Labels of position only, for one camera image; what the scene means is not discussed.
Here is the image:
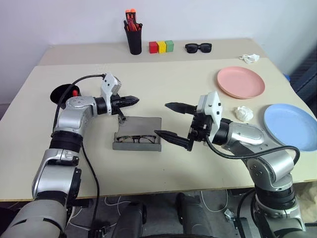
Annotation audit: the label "dark grey upholstered furniture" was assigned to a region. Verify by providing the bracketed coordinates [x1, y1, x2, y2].
[288, 53, 317, 105]

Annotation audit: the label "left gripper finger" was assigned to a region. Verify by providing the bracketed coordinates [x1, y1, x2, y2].
[120, 100, 140, 109]
[119, 95, 140, 103]

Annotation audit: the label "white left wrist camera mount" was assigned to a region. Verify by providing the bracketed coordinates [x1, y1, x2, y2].
[100, 72, 123, 116]

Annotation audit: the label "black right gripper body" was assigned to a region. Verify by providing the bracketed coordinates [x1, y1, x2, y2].
[187, 106, 213, 152]

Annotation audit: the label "tall black pen holder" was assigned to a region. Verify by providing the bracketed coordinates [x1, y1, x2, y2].
[125, 24, 143, 55]

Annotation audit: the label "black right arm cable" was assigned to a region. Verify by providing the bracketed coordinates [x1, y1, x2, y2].
[205, 136, 301, 166]

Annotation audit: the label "blue plate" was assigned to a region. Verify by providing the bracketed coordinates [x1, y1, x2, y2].
[263, 103, 317, 152]

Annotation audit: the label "dark grey rounded housing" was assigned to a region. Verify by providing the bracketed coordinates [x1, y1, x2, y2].
[176, 192, 215, 238]
[116, 200, 148, 238]

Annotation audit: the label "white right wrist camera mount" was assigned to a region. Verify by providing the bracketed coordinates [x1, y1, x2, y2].
[197, 91, 224, 136]

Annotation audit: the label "pink plate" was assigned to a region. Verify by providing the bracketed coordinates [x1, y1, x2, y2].
[217, 66, 265, 100]

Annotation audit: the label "black floor bracket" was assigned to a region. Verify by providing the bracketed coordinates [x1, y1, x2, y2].
[232, 217, 249, 238]

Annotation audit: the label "thin black-rimmed eyeglasses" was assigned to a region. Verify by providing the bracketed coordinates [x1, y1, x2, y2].
[116, 135, 157, 144]

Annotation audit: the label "round crumpled white tissue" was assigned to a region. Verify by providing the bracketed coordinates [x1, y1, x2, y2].
[234, 106, 255, 122]

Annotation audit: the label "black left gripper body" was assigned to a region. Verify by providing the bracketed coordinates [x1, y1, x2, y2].
[109, 95, 126, 123]

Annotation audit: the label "grey glasses case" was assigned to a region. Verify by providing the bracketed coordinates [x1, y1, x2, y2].
[112, 116, 163, 152]

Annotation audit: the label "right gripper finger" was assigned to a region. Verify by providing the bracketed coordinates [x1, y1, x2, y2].
[164, 101, 198, 116]
[154, 129, 193, 152]

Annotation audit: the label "wide black cup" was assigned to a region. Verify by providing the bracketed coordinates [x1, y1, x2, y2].
[49, 83, 81, 104]

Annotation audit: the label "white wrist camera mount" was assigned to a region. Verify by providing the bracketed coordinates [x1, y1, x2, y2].
[100, 72, 123, 116]
[197, 91, 224, 136]

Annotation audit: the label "flat crumpled white tissue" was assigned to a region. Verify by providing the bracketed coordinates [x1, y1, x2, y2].
[239, 53, 260, 63]

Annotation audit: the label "white floor cable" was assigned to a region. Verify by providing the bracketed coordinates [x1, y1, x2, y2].
[200, 189, 228, 213]
[66, 195, 124, 230]

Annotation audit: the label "black sunglasses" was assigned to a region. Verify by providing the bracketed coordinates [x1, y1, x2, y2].
[185, 43, 212, 54]

